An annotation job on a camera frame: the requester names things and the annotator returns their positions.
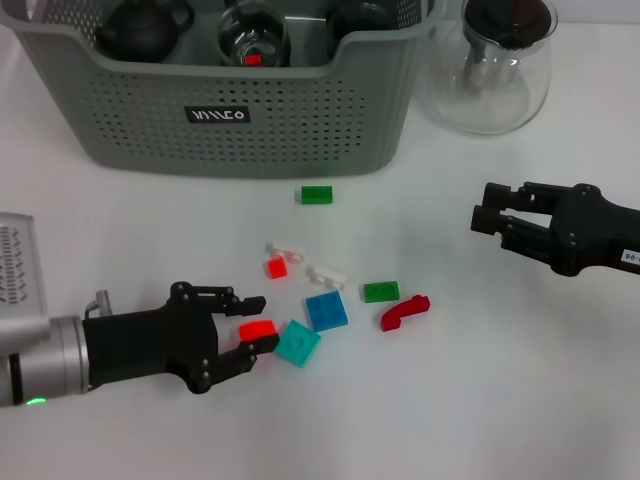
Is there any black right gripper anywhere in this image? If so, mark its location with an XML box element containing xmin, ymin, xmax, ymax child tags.
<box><xmin>470</xmin><ymin>180</ymin><xmax>640</xmax><ymax>277</ymax></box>

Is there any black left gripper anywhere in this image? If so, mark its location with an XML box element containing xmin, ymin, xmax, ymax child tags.
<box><xmin>82</xmin><ymin>282</ymin><xmax>281</xmax><ymax>395</ymax></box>

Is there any glass teacup black base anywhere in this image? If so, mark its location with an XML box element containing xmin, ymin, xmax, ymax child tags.
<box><xmin>324</xmin><ymin>0</ymin><xmax>397</xmax><ymax>54</ymax></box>
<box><xmin>217</xmin><ymin>0</ymin><xmax>292</xmax><ymax>68</ymax></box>

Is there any grey perforated storage bin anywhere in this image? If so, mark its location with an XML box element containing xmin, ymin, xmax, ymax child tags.
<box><xmin>0</xmin><ymin>0</ymin><xmax>447</xmax><ymax>180</ymax></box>

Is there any teal square toy brick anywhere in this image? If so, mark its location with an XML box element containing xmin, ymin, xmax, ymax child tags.
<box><xmin>273</xmin><ymin>319</ymin><xmax>323</xmax><ymax>370</ymax></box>

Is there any blue square toy brick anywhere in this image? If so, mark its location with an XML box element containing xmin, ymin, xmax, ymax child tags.
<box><xmin>304</xmin><ymin>290</ymin><xmax>350</xmax><ymax>334</ymax></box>

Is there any white toy brick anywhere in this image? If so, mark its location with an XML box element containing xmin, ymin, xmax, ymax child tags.
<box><xmin>264</xmin><ymin>241</ymin><xmax>307</xmax><ymax>265</ymax></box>
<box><xmin>305</xmin><ymin>264</ymin><xmax>350</xmax><ymax>292</ymax></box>

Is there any glass carafe black lid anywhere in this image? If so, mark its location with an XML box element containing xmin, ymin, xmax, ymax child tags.
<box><xmin>428</xmin><ymin>0</ymin><xmax>560</xmax><ymax>136</ymax></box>

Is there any green rectangular toy brick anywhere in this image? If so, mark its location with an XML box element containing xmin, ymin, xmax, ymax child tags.
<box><xmin>300</xmin><ymin>185</ymin><xmax>334</xmax><ymax>206</ymax></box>
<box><xmin>363</xmin><ymin>280</ymin><xmax>401</xmax><ymax>305</ymax></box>

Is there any dark red arched brick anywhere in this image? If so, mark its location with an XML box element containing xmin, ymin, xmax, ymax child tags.
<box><xmin>380</xmin><ymin>294</ymin><xmax>432</xmax><ymax>334</ymax></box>

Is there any black clay teapot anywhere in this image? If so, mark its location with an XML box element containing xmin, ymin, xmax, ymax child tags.
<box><xmin>93</xmin><ymin>0</ymin><xmax>196</xmax><ymax>64</ymax></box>

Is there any left gripper cable connector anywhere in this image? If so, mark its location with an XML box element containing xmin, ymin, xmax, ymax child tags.
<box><xmin>83</xmin><ymin>288</ymin><xmax>114</xmax><ymax>319</ymax></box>

